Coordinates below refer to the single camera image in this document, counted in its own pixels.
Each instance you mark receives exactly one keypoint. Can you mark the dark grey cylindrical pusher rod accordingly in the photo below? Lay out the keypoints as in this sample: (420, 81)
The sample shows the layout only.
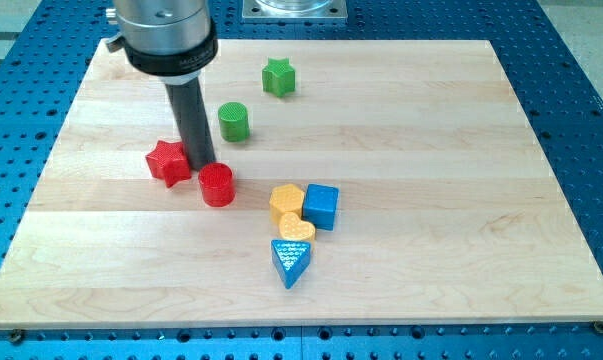
(190, 115)

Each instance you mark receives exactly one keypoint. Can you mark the red cylinder block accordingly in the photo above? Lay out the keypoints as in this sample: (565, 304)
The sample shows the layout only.
(216, 182)

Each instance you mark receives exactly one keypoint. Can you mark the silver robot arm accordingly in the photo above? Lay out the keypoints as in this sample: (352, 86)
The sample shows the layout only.
(172, 40)

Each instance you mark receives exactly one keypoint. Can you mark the red star block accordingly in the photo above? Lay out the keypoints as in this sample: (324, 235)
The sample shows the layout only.
(168, 162)

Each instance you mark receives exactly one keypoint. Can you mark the green star block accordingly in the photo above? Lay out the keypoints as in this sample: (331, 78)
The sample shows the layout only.
(278, 77)

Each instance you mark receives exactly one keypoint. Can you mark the green cylinder block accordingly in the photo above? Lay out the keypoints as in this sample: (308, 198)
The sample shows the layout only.
(233, 122)

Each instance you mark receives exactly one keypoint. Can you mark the yellow hexagon block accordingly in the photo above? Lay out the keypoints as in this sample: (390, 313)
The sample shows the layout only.
(285, 198)

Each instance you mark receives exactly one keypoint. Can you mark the blue perforated metal table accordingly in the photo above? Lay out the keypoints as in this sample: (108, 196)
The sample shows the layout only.
(549, 51)

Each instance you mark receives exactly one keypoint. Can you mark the yellow heart block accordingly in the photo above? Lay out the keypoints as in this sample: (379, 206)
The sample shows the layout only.
(292, 227)

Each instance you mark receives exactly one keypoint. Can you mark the blue cube block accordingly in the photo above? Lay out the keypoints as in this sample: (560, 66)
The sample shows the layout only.
(320, 206)

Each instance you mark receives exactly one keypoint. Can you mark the blue triangle block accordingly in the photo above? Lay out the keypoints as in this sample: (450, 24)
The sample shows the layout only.
(290, 258)

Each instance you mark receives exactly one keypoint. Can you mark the light wooden board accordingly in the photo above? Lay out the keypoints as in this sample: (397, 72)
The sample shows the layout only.
(356, 182)

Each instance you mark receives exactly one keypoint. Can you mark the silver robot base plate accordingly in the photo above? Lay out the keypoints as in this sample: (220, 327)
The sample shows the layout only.
(293, 10)

